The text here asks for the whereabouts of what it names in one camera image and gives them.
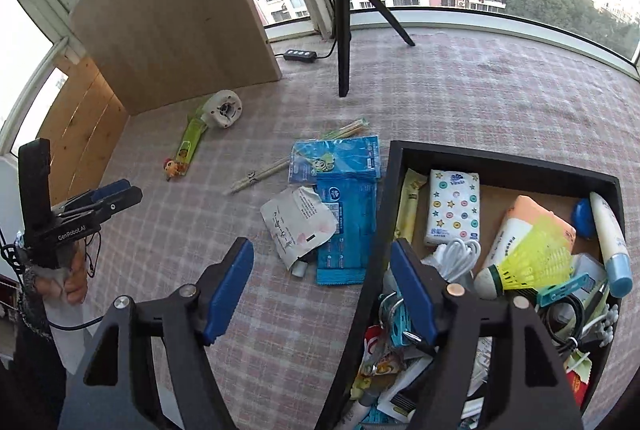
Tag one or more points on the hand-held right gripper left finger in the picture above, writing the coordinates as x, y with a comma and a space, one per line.
230, 290

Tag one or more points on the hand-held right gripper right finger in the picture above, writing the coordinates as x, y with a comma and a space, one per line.
407, 285

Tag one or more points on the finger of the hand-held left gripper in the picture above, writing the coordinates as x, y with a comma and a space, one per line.
112, 190
120, 202

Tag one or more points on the black tray container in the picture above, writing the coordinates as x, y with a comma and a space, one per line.
380, 220

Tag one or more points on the blue wet wipes packet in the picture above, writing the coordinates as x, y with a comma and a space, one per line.
347, 235

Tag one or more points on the green cartoon packet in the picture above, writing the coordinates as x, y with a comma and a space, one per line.
187, 142

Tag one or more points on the white torn paper packet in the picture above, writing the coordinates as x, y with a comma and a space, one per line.
297, 225

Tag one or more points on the wooden chopsticks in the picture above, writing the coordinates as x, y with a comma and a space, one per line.
255, 177
345, 129

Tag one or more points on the white plug-in device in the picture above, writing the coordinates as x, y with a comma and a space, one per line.
222, 108

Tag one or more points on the person's left forearm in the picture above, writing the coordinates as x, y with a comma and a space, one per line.
35, 310

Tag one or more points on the person's left hand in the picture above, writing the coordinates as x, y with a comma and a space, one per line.
75, 280

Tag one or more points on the teal clothes peg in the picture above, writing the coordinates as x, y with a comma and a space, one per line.
400, 327

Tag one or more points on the colourful snack packet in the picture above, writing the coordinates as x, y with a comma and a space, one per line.
380, 360

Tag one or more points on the yellow stick packet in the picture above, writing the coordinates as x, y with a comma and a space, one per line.
410, 205

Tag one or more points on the star print tissue pack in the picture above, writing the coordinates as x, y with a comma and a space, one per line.
452, 207

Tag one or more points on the yellow plastic shuttlecock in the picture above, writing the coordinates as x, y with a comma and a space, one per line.
535, 255

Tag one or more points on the orange white tissue pack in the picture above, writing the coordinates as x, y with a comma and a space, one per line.
525, 220

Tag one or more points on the small white bottle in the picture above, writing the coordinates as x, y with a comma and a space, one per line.
357, 410

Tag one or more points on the teal plastic clip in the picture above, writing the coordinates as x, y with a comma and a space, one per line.
565, 291

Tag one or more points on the small white box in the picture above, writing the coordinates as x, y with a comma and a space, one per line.
587, 272

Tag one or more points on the blue round case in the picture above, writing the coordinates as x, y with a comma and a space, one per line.
583, 220

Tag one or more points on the large wooden board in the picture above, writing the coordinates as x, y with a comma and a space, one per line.
175, 9

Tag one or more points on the red foil packet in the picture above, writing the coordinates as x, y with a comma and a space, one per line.
579, 385

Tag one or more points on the white knobbed plastic piece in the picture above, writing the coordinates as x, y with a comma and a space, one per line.
607, 322

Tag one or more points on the white tube blue cap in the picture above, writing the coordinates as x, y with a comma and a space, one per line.
610, 245

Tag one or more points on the black inline controller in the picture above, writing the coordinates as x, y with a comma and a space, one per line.
300, 55

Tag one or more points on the black tripod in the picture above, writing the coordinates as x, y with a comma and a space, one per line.
342, 34

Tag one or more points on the green trees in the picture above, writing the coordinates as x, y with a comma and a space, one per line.
560, 4

